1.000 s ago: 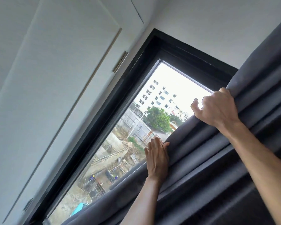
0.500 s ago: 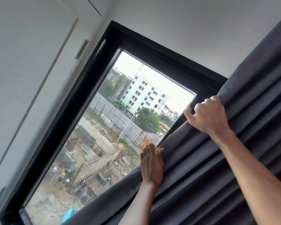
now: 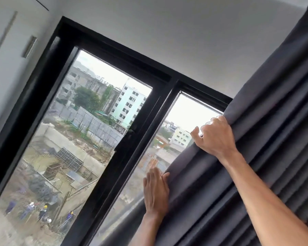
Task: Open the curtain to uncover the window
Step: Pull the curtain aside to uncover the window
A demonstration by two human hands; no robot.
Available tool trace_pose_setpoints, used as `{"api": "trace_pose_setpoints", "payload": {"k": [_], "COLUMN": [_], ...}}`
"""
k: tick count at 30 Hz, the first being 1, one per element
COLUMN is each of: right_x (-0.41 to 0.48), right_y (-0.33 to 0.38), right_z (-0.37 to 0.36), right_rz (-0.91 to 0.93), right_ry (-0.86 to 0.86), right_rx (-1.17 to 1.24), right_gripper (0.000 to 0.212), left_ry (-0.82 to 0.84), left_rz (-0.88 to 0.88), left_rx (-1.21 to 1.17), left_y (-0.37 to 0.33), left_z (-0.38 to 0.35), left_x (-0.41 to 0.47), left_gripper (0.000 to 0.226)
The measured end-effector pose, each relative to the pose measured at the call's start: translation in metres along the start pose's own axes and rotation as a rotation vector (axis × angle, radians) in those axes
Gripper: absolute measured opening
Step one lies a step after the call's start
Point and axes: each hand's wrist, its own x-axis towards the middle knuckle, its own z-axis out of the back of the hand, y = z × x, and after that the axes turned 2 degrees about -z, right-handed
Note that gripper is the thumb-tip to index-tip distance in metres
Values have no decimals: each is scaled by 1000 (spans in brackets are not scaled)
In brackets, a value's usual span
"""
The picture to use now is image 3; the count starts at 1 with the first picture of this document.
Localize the person's left hand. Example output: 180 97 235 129
143 167 170 216

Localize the person's right hand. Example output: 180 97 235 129
190 115 239 160

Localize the dark grey curtain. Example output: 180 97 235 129
100 0 308 246

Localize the person's left forearm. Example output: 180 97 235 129
125 211 167 246

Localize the person's right forearm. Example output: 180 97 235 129
220 148 308 246

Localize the black window frame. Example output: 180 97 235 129
0 16 234 246

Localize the short silver bar handle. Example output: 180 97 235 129
21 35 38 59

